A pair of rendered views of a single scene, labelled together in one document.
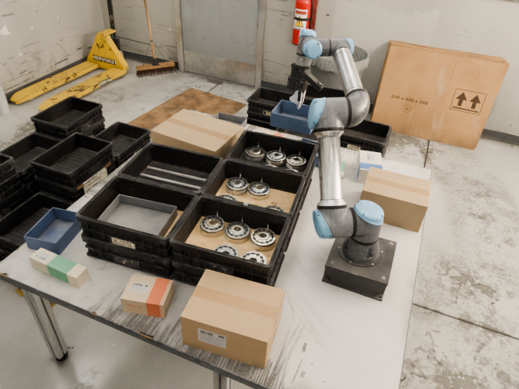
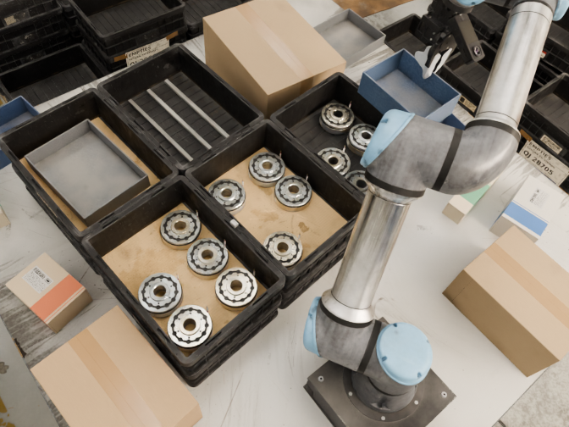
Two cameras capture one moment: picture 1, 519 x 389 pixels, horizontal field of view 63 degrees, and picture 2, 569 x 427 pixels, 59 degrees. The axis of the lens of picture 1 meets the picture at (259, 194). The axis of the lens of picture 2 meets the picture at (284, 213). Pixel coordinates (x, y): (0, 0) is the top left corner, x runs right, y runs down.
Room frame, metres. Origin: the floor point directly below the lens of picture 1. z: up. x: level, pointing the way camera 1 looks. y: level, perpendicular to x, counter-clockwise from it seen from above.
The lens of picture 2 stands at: (0.83, -0.30, 2.00)
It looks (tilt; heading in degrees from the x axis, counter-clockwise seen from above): 58 degrees down; 24
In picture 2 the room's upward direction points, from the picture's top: 9 degrees clockwise
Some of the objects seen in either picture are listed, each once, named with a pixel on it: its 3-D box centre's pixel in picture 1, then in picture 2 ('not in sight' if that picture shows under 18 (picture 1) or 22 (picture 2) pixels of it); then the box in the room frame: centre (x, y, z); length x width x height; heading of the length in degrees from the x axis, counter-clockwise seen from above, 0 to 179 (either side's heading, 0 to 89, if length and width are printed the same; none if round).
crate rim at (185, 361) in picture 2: (232, 230); (184, 262); (1.20, 0.10, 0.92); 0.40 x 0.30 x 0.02; 75
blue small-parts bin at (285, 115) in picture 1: (295, 116); (407, 92); (1.83, -0.14, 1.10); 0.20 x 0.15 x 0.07; 71
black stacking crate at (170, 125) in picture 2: (173, 177); (182, 116); (1.59, 0.41, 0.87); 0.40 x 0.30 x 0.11; 75
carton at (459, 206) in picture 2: (338, 167); (473, 191); (1.97, -0.43, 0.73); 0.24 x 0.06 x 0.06; 169
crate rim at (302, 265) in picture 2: (255, 186); (276, 192); (1.49, 0.02, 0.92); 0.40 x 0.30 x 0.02; 75
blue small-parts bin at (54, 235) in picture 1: (55, 230); (9, 132); (1.32, 0.88, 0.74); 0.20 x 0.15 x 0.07; 169
